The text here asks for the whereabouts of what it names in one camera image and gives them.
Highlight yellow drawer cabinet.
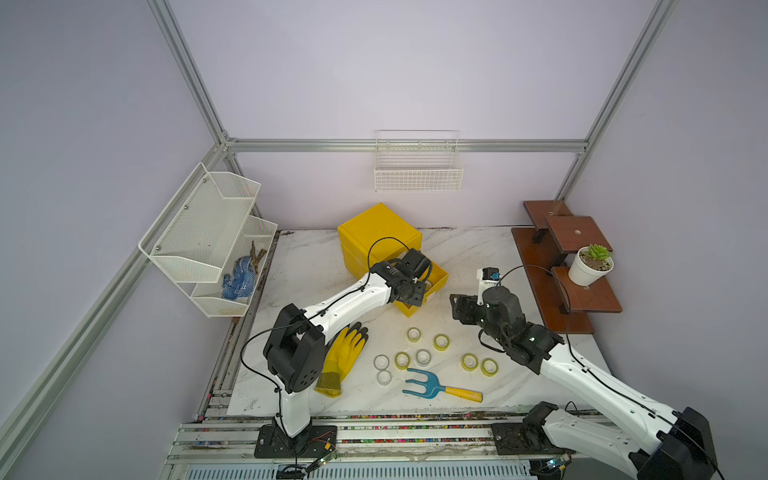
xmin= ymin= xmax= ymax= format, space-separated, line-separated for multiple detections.
xmin=337 ymin=203 xmax=422 ymax=280

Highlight blue item in rack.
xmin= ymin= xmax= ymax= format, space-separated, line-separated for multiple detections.
xmin=222 ymin=256 xmax=256 ymax=301

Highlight white wire wall basket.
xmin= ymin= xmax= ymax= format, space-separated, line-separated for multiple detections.
xmin=374 ymin=130 xmax=464 ymax=193

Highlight aluminium frame rail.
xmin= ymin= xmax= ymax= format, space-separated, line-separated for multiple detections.
xmin=224 ymin=139 xmax=588 ymax=153

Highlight white mesh two-tier rack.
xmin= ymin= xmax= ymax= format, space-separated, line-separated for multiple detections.
xmin=138 ymin=164 xmax=278 ymax=318

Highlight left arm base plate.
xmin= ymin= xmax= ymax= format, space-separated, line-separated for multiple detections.
xmin=254 ymin=423 xmax=338 ymax=459

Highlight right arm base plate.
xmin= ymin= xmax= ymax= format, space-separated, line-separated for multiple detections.
xmin=491 ymin=423 xmax=572 ymax=456

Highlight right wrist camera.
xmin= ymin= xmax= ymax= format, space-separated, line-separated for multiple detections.
xmin=477 ymin=267 xmax=501 ymax=305

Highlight yellow tape roll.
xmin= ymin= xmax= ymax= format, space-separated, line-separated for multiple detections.
xmin=480 ymin=358 xmax=499 ymax=377
xmin=433 ymin=334 xmax=450 ymax=352
xmin=394 ymin=352 xmax=411 ymax=370
xmin=406 ymin=327 xmax=422 ymax=344
xmin=461 ymin=353 xmax=479 ymax=372

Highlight clear tape roll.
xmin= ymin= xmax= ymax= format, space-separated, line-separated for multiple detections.
xmin=377 ymin=370 xmax=392 ymax=386
xmin=374 ymin=354 xmax=390 ymax=371
xmin=415 ymin=349 xmax=432 ymax=367

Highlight blue garden fork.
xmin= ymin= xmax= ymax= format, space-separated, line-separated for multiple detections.
xmin=403 ymin=368 xmax=484 ymax=403

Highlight white potted succulent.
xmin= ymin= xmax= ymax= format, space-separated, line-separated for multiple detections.
xmin=568 ymin=244 xmax=614 ymax=287

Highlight yellow black work glove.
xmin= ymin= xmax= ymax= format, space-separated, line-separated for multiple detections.
xmin=315 ymin=322 xmax=368 ymax=398

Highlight brown wooden step shelf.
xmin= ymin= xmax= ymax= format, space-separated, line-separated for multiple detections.
xmin=511 ymin=200 xmax=622 ymax=334

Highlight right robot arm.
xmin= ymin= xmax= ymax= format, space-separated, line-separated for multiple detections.
xmin=450 ymin=286 xmax=720 ymax=479

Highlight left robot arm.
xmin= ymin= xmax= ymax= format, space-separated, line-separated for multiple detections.
xmin=263 ymin=249 xmax=432 ymax=440

